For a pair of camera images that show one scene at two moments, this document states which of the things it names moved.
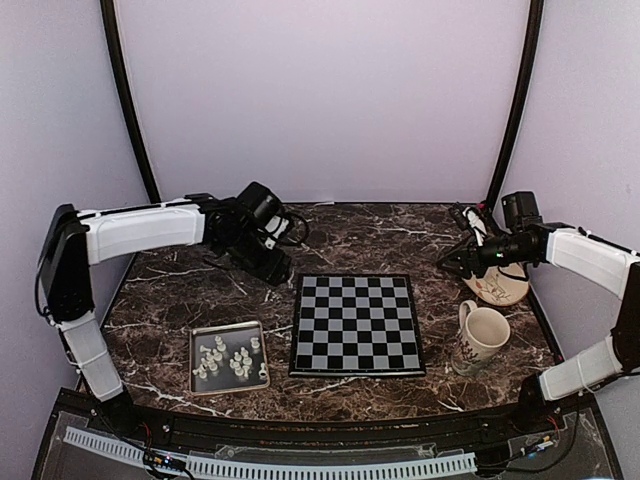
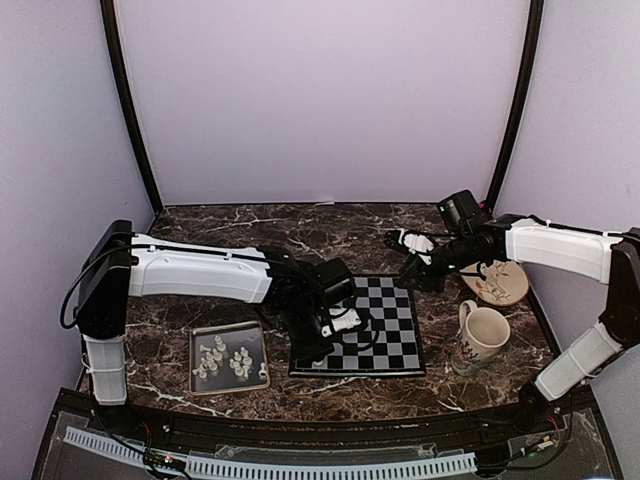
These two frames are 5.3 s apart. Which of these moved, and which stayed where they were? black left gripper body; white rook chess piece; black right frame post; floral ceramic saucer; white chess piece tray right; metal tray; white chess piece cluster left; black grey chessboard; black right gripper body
Moved: black right gripper body; black left gripper body; white rook chess piece
Stayed: black grey chessboard; black right frame post; white chess piece tray right; white chess piece cluster left; floral ceramic saucer; metal tray
